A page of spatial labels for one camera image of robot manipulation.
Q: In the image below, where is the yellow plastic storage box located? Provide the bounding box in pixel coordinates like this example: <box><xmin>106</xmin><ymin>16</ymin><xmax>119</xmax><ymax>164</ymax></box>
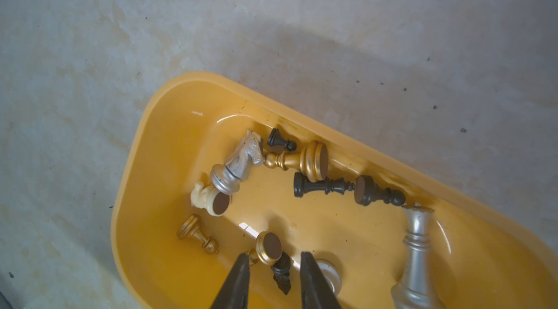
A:
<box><xmin>111</xmin><ymin>72</ymin><xmax>557</xmax><ymax>308</ymax></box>

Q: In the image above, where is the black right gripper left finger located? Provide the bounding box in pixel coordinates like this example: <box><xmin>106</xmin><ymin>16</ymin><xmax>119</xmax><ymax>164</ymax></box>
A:
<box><xmin>210</xmin><ymin>253</ymin><xmax>250</xmax><ymax>309</ymax></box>

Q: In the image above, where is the silver rook chess piece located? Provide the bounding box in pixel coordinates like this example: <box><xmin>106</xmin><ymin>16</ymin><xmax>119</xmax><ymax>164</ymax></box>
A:
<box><xmin>316</xmin><ymin>259</ymin><xmax>342</xmax><ymax>297</ymax></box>

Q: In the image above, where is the gold pawn chess piece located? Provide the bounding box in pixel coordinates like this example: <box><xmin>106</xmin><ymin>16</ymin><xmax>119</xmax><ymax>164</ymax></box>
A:
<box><xmin>247</xmin><ymin>231</ymin><xmax>283</xmax><ymax>266</ymax></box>
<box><xmin>176</xmin><ymin>214</ymin><xmax>219</xmax><ymax>255</ymax></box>

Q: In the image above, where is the black bishop chess piece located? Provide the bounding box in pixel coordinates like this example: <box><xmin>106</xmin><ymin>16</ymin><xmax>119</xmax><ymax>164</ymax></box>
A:
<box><xmin>294</xmin><ymin>173</ymin><xmax>355</xmax><ymax>198</ymax></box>

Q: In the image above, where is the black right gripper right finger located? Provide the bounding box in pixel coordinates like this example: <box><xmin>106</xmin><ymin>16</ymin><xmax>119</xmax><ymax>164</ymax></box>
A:
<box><xmin>300</xmin><ymin>252</ymin><xmax>341</xmax><ymax>309</ymax></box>

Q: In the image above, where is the gold bishop chess piece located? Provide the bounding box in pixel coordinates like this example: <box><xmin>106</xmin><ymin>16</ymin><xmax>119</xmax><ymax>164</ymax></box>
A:
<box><xmin>264</xmin><ymin>141</ymin><xmax>329</xmax><ymax>183</ymax></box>

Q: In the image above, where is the silver queen chess piece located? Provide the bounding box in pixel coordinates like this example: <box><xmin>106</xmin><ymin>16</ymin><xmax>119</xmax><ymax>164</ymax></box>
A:
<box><xmin>390</xmin><ymin>205</ymin><xmax>446</xmax><ymax>308</ymax></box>

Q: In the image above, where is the cream knight chess piece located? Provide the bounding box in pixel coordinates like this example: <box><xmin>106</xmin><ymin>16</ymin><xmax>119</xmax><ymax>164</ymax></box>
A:
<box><xmin>190</xmin><ymin>181</ymin><xmax>231</xmax><ymax>217</ymax></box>

